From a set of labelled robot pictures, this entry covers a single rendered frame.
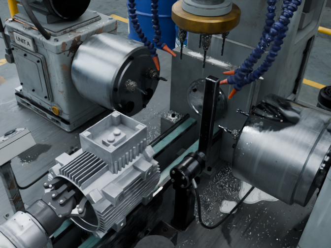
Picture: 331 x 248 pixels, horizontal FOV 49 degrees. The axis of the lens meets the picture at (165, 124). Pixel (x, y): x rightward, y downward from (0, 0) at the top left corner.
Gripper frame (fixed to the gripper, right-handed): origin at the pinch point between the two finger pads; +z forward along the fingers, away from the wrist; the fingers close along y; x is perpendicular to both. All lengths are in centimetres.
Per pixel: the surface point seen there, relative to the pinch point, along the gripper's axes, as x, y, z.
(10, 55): 8, 73, 21
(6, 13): 131, 364, 166
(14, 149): 0.5, 22.3, -9.9
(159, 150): 18.5, 3.2, 22.8
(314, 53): 148, 36, 307
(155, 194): 14.8, -7.9, 7.6
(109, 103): 8.2, 22.3, 22.3
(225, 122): 16.9, -7.7, 43.7
